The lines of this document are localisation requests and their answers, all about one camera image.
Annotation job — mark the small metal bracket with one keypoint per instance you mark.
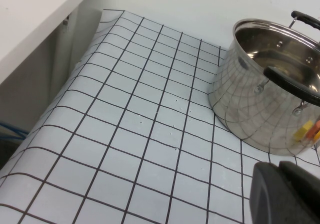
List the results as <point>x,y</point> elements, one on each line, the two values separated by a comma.
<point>66,21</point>

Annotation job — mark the white board edge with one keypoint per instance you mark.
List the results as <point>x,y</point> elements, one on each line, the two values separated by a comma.
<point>30,16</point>

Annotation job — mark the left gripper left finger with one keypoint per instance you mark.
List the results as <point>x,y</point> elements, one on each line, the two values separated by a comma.
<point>270,199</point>

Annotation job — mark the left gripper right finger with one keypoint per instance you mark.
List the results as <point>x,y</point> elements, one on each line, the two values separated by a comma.
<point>310,196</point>

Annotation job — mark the white black-grid table mat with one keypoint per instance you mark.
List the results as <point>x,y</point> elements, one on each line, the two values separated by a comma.
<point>120,138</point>

